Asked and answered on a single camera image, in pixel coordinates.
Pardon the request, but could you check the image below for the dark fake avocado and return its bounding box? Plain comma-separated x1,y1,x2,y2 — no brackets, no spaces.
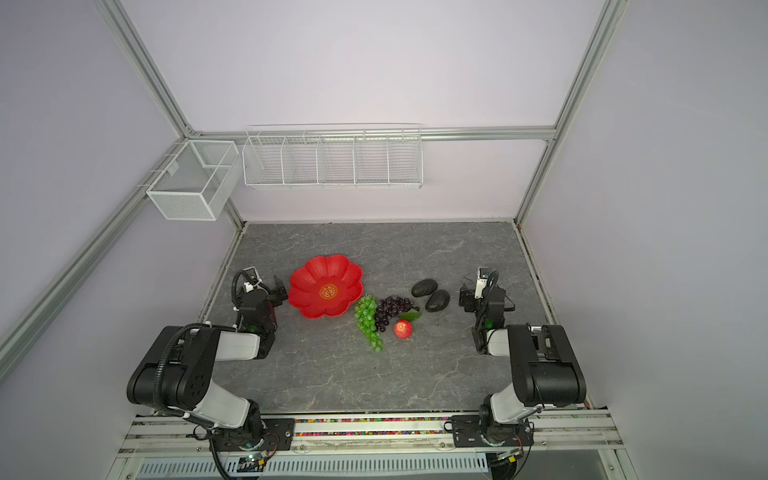
411,278,439,298
425,289,451,313

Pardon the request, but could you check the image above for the red fake apple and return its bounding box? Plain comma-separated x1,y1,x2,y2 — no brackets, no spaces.
393,320,413,339

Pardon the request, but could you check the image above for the purple fake grape bunch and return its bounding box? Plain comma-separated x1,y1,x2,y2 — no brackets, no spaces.
374,296,414,332

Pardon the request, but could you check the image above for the green fake grape bunch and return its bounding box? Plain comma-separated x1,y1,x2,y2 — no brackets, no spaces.
354,294,382,352

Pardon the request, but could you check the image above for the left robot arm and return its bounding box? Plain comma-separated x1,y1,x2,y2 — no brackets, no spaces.
126,267,288,450

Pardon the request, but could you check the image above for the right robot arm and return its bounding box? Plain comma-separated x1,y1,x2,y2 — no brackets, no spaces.
459,267,587,446

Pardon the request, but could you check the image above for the red flower-shaped fruit bowl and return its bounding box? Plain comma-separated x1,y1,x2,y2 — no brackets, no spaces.
288,255,364,320

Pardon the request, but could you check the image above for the small white mesh basket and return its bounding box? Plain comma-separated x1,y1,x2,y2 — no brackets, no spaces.
147,140,243,221

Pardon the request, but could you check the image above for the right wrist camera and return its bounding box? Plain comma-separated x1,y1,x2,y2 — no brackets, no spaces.
474,267,492,299

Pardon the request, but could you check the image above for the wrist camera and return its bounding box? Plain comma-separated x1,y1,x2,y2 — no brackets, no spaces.
242,266,263,292
474,267,492,299

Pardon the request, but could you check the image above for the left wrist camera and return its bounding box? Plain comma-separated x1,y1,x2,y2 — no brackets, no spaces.
242,266,263,292

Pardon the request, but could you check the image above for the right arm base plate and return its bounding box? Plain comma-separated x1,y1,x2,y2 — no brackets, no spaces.
445,414,534,448

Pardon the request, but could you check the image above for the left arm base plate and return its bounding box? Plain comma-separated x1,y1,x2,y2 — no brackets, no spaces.
212,417,296,453

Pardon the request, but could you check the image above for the long white wire basket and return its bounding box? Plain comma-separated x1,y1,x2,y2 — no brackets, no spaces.
242,123,424,188

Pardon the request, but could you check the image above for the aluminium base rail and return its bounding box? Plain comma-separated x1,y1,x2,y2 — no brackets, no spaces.
116,410,625,460

